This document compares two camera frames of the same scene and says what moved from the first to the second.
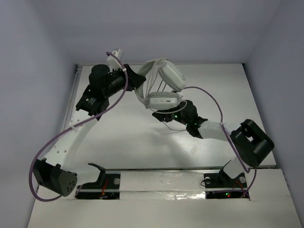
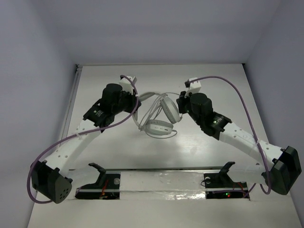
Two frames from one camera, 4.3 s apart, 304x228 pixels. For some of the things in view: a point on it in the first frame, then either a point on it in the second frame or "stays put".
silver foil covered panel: [162, 185] stays put
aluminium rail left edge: [78, 71] stays put
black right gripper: [161, 116] to [182, 100]
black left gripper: [129, 77] to [132, 101]
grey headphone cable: [155, 63] to [153, 113]
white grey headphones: [164, 80] to [156, 114]
